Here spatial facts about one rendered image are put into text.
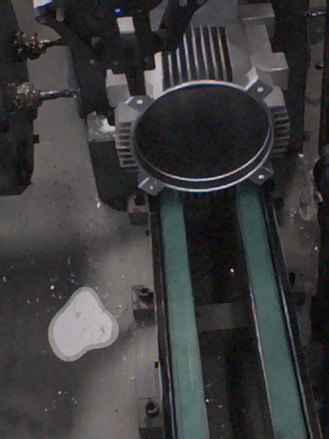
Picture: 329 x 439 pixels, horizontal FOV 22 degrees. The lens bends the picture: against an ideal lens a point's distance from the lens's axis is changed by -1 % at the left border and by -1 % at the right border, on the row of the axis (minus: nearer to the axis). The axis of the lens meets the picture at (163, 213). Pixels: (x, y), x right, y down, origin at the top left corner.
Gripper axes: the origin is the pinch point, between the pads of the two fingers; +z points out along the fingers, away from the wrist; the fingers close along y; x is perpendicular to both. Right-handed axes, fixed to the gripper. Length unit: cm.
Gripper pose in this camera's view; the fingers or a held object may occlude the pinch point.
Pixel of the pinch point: (133, 66)
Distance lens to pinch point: 73.3
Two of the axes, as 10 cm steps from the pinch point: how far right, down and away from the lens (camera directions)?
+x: 1.0, 9.7, -2.3
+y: -9.9, 1.1, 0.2
